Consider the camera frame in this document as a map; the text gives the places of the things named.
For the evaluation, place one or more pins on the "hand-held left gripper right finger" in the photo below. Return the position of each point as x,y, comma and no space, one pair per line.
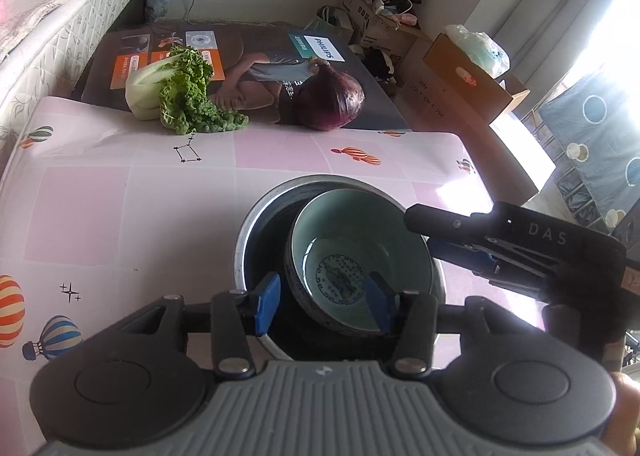
377,303

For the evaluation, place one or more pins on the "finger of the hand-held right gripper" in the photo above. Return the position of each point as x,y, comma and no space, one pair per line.
475,258
450,222

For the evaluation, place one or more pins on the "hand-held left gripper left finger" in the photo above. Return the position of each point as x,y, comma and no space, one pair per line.
267,301

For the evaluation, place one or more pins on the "deep steel bowl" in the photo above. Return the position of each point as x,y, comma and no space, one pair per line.
260,231

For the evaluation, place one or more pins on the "celadon ceramic bowl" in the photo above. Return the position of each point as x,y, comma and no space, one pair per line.
345,236

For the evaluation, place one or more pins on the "person's right hand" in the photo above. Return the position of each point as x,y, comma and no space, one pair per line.
630,401

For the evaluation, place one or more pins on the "white topped cardboard box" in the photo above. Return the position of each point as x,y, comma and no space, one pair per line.
515,161

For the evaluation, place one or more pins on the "blue cloth with circles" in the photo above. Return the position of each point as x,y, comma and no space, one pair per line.
595,146

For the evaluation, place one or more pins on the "large brown cardboard box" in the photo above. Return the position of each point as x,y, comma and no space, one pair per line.
450,81

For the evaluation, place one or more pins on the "pink balloon print tablecloth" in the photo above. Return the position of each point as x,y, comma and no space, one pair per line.
125,216

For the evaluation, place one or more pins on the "red onion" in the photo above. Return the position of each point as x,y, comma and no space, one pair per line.
330,101

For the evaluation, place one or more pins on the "pale green plastic bag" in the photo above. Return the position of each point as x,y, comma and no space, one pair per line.
480,51

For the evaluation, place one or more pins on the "open cardboard box with clutter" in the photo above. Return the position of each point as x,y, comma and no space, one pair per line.
372,21

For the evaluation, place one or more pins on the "green napa cabbage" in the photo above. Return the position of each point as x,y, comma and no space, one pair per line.
185,91

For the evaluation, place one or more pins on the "flat printed appliance box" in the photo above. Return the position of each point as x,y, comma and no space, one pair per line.
260,71

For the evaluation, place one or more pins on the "green shopping bag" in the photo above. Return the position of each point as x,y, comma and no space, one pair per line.
325,23

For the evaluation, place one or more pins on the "white quilted mattress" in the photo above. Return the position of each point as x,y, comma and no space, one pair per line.
60,21

